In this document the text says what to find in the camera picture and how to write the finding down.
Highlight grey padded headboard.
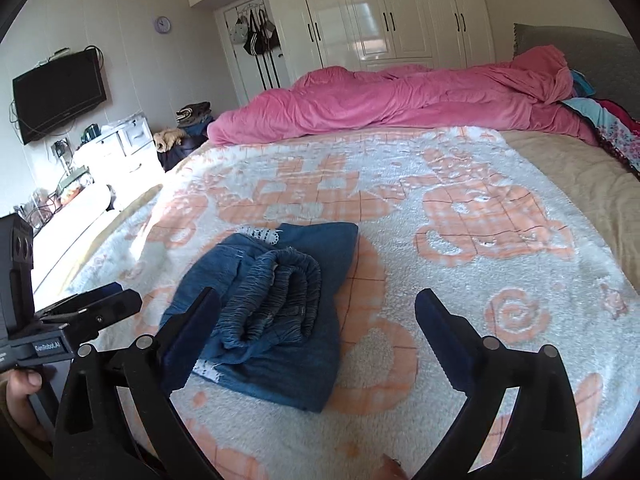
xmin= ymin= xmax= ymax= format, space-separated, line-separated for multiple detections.
xmin=512 ymin=22 xmax=640 ymax=108

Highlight dark clothes pile on chair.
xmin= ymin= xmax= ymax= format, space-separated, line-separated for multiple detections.
xmin=159 ymin=101 xmax=217 ymax=172

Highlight white dresser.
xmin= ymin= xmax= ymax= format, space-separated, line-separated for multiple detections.
xmin=74 ymin=116 xmax=167 ymax=207

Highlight white orange printed blanket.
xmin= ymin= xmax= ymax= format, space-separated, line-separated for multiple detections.
xmin=65 ymin=126 xmax=637 ymax=480

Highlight white wardrobe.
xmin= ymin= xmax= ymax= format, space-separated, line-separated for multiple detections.
xmin=185 ymin=0 xmax=497 ymax=107

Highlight black wall television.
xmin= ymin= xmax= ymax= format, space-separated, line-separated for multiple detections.
xmin=12 ymin=50 xmax=108 ymax=146

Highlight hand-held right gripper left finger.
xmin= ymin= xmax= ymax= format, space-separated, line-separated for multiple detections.
xmin=52 ymin=286 xmax=223 ymax=480

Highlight pink duvet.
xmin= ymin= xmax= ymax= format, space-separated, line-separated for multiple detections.
xmin=206 ymin=45 xmax=600 ymax=149

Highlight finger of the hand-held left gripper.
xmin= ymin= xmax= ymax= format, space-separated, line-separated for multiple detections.
xmin=33 ymin=281 xmax=125 ymax=317
xmin=42 ymin=289 xmax=144 ymax=333

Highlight brown plush toy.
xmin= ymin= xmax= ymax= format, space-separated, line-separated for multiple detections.
xmin=152 ymin=129 xmax=189 ymax=152

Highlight blue denim jeans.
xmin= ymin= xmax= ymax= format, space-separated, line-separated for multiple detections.
xmin=159 ymin=222 xmax=361 ymax=413

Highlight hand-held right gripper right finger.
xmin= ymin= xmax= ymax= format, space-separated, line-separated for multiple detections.
xmin=409 ymin=287 xmax=585 ymax=480

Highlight beige bed sheet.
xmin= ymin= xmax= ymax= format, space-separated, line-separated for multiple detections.
xmin=500 ymin=129 xmax=640 ymax=306

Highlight person's left hand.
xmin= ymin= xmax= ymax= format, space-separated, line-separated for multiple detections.
xmin=0 ymin=367 xmax=57 ymax=445

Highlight hanging bags on door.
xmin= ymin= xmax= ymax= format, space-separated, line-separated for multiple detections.
xmin=230 ymin=9 xmax=282 ymax=57

